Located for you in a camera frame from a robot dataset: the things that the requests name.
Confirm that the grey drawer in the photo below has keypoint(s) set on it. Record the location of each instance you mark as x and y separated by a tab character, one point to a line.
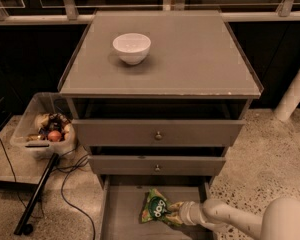
156	165
125	198
157	133

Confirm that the red apple in bin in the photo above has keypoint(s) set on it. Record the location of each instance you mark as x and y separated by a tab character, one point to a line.
54	136

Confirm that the grey drawer cabinet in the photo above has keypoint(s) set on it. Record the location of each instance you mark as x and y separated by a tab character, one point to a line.
195	70

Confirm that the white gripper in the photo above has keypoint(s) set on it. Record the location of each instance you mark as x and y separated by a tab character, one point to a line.
186	213

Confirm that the grey bottom drawer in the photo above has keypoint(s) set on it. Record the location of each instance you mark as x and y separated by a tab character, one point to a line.
125	198

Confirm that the grey middle drawer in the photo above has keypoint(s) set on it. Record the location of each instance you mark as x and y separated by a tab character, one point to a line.
156	165

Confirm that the clear plastic storage bin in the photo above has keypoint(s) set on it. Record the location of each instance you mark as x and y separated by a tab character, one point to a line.
45	112

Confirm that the green rice chip bag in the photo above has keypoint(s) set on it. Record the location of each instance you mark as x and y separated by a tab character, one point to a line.
156	208

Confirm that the black metal stand leg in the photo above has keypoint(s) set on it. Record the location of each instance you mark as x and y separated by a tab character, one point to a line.
23	227

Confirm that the grey top drawer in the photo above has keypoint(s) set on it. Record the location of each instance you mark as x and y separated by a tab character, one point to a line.
157	133

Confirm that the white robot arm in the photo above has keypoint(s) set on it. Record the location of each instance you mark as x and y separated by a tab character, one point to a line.
280	220

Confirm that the white railing frame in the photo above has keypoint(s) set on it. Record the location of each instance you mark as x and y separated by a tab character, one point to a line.
70	4

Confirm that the white diagonal post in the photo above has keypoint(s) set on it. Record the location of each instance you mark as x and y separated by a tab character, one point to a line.
290	100

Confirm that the white ceramic bowl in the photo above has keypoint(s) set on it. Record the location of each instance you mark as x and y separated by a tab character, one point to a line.
132	48

